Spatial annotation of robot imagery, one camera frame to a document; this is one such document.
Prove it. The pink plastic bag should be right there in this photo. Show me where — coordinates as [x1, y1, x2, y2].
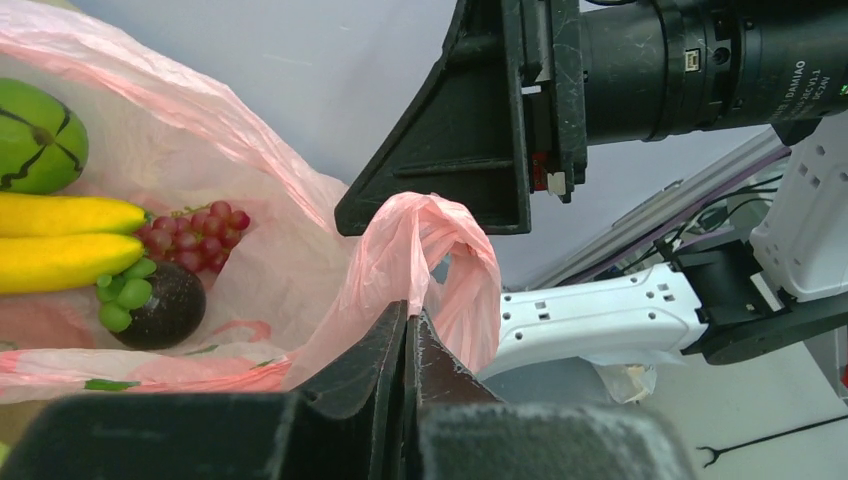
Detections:
[1, 1, 501, 404]

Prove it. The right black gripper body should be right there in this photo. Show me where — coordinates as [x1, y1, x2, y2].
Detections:
[503, 1, 847, 201]

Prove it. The red fake grape bunch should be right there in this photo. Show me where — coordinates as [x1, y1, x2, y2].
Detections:
[134, 200, 252, 274]

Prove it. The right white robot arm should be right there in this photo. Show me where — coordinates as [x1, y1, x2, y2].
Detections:
[335, 1, 847, 375]

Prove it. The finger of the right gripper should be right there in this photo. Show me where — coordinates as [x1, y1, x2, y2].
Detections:
[334, 1, 531, 236]

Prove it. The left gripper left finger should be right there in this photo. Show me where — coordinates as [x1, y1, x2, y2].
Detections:
[1, 301, 408, 479]

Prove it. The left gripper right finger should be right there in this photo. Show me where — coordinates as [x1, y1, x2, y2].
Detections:
[404, 313, 695, 479]

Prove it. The yellow fake banana bunch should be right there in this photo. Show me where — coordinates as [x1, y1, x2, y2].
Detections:
[1, 192, 147, 295]

